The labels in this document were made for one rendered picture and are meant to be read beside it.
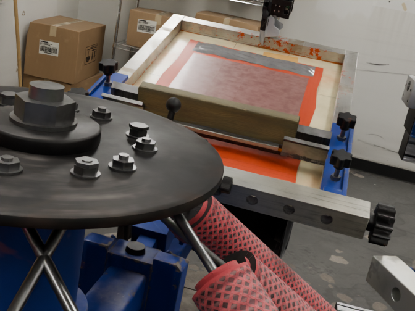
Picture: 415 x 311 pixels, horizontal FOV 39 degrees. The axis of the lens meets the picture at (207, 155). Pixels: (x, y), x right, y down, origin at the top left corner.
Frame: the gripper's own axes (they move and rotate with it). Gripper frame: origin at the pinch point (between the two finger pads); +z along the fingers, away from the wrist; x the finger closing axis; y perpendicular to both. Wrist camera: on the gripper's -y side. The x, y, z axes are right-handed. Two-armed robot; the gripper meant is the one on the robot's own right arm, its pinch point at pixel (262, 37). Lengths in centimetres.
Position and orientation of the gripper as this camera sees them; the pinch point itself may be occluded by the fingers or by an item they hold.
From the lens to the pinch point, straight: 183.6
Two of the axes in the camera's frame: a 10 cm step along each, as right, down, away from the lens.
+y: 9.6, 2.4, -1.6
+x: 2.6, -5.2, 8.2
